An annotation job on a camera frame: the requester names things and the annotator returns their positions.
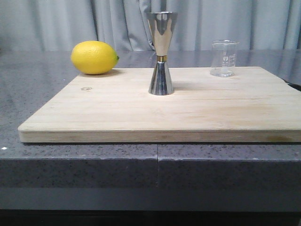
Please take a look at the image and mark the steel hourglass jigger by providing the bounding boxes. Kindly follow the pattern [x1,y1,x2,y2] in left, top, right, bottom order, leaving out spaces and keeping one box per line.
[146,11,178,96]

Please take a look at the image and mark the clear glass beaker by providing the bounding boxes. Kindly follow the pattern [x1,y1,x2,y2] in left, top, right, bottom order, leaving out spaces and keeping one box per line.
[210,40,239,77]

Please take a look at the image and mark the yellow lemon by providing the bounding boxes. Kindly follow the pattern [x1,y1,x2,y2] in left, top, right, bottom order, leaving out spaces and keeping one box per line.
[71,40,119,75]

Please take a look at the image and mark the wooden cutting board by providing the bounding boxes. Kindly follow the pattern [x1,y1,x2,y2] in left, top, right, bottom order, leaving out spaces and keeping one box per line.
[18,67,301,143]

